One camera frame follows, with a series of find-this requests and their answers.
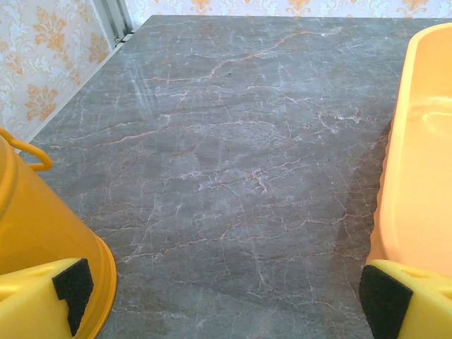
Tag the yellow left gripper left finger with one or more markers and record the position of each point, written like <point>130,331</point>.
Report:
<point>28,307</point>

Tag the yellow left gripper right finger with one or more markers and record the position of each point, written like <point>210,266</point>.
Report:
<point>423,310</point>

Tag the yellow metal pen cup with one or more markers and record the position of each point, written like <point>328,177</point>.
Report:
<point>42,219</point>

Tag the orange plastic bin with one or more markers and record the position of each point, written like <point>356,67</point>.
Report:
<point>423,159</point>

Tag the aluminium frame post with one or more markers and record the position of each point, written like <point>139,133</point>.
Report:
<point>113,17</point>

